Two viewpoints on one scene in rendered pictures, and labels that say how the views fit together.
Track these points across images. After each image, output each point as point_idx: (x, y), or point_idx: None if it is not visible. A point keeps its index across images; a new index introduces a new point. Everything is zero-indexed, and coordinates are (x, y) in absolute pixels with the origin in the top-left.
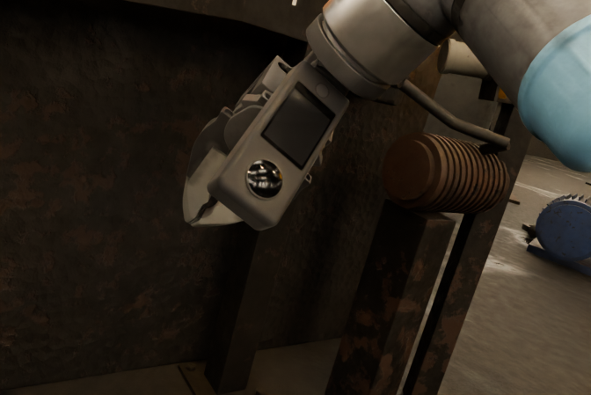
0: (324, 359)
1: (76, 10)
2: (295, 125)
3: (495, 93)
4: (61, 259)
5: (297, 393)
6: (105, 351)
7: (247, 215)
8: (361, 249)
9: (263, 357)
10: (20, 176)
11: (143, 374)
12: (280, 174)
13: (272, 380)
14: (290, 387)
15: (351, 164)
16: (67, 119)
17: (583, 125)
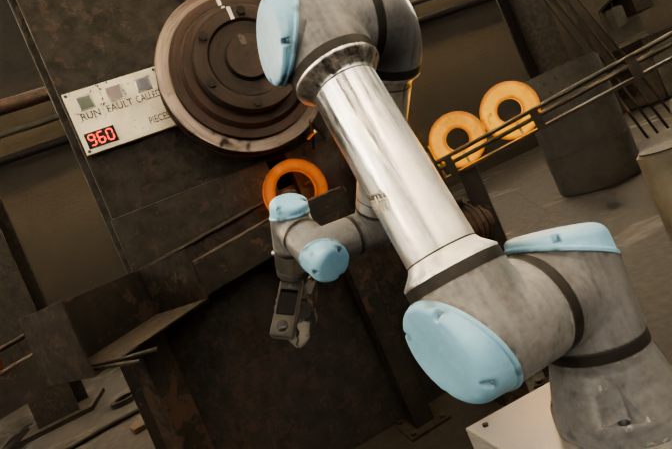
0: None
1: (232, 285)
2: (285, 303)
3: (442, 177)
4: (294, 396)
5: (469, 406)
6: (347, 434)
7: (284, 338)
8: None
9: (446, 396)
10: (254, 367)
11: (376, 438)
12: (286, 321)
13: (452, 406)
14: (464, 404)
15: None
16: (256, 331)
17: (313, 277)
